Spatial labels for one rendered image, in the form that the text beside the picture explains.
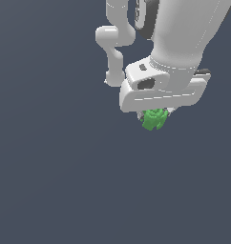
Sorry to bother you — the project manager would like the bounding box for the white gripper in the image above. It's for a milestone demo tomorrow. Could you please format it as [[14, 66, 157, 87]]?
[[118, 56, 213, 123]]

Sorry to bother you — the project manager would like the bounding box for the green lumpy object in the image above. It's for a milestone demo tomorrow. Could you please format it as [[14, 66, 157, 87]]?
[[141, 108, 169, 132]]

